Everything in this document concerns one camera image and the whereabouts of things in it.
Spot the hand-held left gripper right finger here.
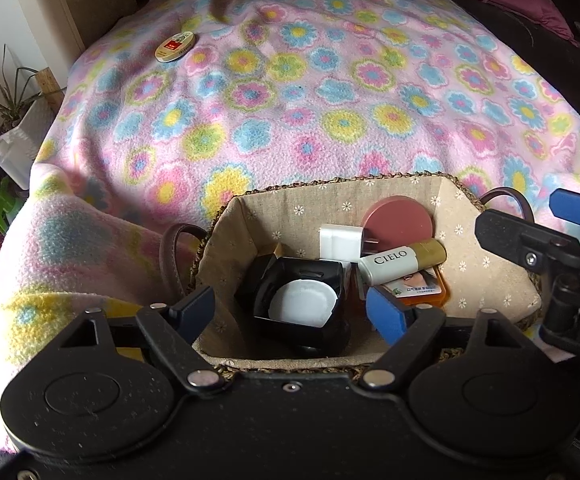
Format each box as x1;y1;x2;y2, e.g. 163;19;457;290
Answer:
360;287;520;389

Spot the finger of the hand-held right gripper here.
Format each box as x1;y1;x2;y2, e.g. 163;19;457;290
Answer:
474;208;580;281
550;189;580;237

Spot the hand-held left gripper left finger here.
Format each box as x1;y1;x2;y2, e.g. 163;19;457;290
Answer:
60;285;225;393

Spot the orange packet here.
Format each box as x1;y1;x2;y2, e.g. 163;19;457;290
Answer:
350;262;450;313

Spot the gold and white tube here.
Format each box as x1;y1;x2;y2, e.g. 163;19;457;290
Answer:
359;238;446;286

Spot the white two-pin charger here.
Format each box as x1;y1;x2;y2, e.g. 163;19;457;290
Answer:
319;224;379;263

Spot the black square box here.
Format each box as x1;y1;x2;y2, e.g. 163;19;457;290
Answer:
235;256;351;356

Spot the pink round lid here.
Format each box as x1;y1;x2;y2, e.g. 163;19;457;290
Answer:
362;199;435;251

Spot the woven basket with cloth liner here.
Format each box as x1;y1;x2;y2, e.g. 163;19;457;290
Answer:
160;172;545;376

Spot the dark sofa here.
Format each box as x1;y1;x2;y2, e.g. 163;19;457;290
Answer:
410;0;580;126

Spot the small green plant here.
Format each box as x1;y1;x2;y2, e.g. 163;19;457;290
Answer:
0;177;26;236

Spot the floral fleece blanket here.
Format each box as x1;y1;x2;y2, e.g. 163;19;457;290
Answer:
0;0;580;461

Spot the white plastic wash bottle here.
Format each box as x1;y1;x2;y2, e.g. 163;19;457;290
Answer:
0;130;36;191

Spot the white planter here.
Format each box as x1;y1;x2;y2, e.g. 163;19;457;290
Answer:
17;102;63;161

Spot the round yellow tin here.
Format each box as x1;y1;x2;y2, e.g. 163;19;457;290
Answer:
155;31;197;62

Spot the spiky potted plant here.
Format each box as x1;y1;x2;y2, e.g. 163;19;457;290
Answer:
0;45;66;131

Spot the beige cabinet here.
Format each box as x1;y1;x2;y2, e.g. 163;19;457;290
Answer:
25;0;141;61

